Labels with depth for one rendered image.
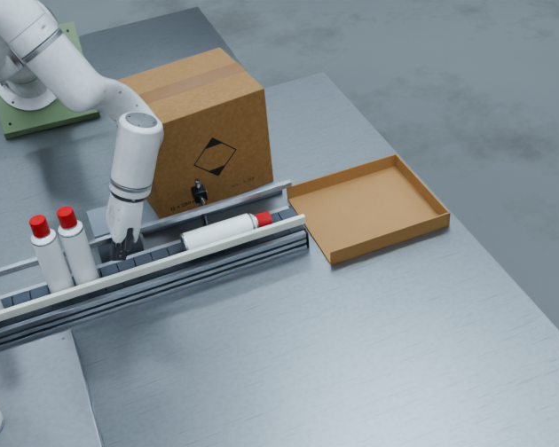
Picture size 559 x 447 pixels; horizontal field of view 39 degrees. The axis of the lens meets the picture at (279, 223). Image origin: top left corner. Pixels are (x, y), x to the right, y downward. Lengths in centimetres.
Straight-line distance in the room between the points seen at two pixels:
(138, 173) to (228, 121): 34
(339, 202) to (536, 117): 199
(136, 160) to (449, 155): 216
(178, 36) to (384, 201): 111
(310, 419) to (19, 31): 87
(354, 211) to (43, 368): 79
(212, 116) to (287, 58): 248
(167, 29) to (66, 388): 155
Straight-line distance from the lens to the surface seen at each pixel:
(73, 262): 168
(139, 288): 172
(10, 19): 150
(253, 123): 185
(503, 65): 417
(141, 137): 151
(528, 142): 362
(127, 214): 160
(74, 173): 217
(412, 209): 190
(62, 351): 164
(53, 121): 237
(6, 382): 163
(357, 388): 154
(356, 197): 194
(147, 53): 267
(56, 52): 150
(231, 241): 173
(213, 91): 183
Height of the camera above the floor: 206
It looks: 41 degrees down
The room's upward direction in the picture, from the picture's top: 6 degrees counter-clockwise
